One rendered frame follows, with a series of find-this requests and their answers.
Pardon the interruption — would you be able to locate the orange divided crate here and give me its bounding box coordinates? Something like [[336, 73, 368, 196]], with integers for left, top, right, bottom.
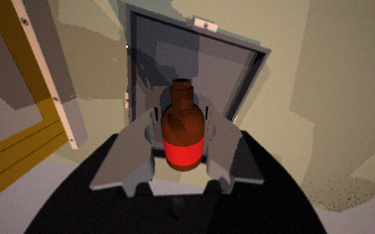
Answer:
[[0, 0, 69, 192]]

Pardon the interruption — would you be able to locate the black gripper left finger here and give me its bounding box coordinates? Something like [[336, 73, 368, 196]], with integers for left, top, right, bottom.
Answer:
[[24, 107, 158, 234]]

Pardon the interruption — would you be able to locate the grey rectangular tray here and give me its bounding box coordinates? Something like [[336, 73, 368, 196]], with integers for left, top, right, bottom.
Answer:
[[125, 3, 272, 165]]

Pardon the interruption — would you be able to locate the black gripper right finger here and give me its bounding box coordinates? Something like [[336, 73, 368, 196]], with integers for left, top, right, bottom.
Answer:
[[205, 106, 327, 234]]

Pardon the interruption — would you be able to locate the brown bottle with red label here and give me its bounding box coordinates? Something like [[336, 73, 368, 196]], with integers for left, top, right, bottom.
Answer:
[[161, 78, 205, 172]]

